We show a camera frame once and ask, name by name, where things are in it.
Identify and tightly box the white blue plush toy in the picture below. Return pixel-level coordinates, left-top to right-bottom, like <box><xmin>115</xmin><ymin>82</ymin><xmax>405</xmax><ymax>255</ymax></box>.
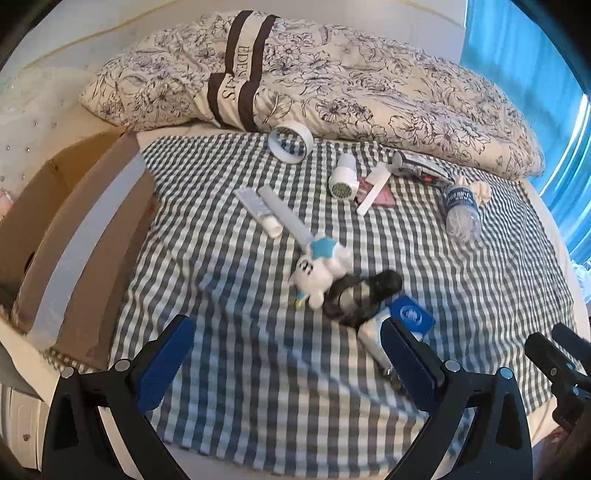
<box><xmin>288</xmin><ymin>233</ymin><xmax>354</xmax><ymax>310</ymax></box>

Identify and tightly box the brown cardboard box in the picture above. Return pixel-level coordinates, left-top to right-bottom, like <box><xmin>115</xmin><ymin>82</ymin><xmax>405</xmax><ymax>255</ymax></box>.
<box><xmin>0</xmin><ymin>126</ymin><xmax>158</xmax><ymax>370</ymax></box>

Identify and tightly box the red flat packet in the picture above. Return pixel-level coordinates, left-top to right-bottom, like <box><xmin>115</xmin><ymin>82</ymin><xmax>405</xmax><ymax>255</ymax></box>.
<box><xmin>355</xmin><ymin>175</ymin><xmax>394</xmax><ymax>207</ymax></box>

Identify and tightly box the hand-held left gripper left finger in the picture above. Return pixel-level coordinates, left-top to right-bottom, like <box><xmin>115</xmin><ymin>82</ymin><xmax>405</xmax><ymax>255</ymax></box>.
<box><xmin>41</xmin><ymin>315</ymin><xmax>197</xmax><ymax>480</ymax></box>

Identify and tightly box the grey checked cloth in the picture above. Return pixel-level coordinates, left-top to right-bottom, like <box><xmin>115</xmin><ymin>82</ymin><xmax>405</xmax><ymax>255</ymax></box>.
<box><xmin>44</xmin><ymin>134</ymin><xmax>583</xmax><ymax>472</ymax></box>

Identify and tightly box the white tufted headboard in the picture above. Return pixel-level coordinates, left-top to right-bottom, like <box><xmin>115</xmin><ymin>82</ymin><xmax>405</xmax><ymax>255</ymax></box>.
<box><xmin>0</xmin><ymin>65</ymin><xmax>121</xmax><ymax>195</ymax></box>

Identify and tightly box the blue white tissue pack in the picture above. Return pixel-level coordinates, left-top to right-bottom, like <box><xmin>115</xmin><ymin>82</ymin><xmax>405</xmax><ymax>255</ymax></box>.
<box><xmin>390</xmin><ymin>295</ymin><xmax>437</xmax><ymax>341</ymax></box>

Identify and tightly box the blue curtain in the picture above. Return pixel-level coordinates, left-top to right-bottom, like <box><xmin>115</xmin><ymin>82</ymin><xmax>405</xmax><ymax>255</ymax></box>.
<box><xmin>459</xmin><ymin>0</ymin><xmax>591</xmax><ymax>259</ymax></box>

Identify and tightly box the clear plastic water bottle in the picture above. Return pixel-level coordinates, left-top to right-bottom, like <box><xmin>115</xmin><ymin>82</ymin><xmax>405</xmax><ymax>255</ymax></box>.
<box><xmin>443</xmin><ymin>182</ymin><xmax>482</xmax><ymax>243</ymax></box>

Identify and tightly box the floral cream duvet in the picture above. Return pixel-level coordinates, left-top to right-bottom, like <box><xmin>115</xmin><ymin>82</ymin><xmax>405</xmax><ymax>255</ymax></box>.
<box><xmin>79</xmin><ymin>10</ymin><xmax>546</xmax><ymax>180</ymax></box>

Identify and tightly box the white flat stick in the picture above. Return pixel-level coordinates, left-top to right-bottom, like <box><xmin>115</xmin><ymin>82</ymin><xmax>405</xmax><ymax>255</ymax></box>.
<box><xmin>355</xmin><ymin>166</ymin><xmax>393</xmax><ymax>216</ymax></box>

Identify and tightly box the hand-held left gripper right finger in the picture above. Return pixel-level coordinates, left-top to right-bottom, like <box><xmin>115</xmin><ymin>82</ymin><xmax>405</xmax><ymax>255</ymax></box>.
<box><xmin>379</xmin><ymin>318</ymin><xmax>534</xmax><ymax>480</ymax></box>

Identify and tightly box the cream bed mattress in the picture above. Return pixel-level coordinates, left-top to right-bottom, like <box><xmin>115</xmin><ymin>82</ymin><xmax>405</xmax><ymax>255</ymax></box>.
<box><xmin>0</xmin><ymin>124</ymin><xmax>591</xmax><ymax>480</ymax></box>

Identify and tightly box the silver squeezed tube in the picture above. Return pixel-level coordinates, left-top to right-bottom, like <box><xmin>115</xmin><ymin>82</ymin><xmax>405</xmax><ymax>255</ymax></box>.
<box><xmin>392</xmin><ymin>152</ymin><xmax>455</xmax><ymax>185</ymax></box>

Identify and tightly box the white pill bottle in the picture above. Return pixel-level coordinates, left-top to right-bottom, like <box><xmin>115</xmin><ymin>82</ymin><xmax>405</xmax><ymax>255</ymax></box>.
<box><xmin>328</xmin><ymin>154</ymin><xmax>361</xmax><ymax>201</ymax></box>

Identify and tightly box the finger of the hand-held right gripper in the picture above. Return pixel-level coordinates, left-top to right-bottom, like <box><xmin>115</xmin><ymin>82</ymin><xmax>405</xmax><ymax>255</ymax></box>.
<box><xmin>525</xmin><ymin>332</ymin><xmax>588</xmax><ymax>430</ymax></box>
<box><xmin>552</xmin><ymin>323</ymin><xmax>591</xmax><ymax>370</ymax></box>

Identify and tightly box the white silver cream tube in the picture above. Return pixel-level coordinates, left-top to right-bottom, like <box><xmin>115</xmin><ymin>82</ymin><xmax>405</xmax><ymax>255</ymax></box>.
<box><xmin>233</xmin><ymin>187</ymin><xmax>282</xmax><ymax>238</ymax></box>

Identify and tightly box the white bedside cabinet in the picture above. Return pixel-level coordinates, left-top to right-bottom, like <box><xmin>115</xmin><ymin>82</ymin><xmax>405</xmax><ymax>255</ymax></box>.
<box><xmin>0</xmin><ymin>383</ymin><xmax>51</xmax><ymax>467</ymax></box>

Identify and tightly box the grey white toothbrush case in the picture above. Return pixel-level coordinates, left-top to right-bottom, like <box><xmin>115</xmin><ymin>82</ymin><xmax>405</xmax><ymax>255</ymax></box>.
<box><xmin>257</xmin><ymin>185</ymin><xmax>319</xmax><ymax>245</ymax></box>

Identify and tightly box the white tape roll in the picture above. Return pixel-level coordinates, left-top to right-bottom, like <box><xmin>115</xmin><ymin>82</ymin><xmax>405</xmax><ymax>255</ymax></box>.
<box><xmin>268</xmin><ymin>124</ymin><xmax>315</xmax><ymax>164</ymax></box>

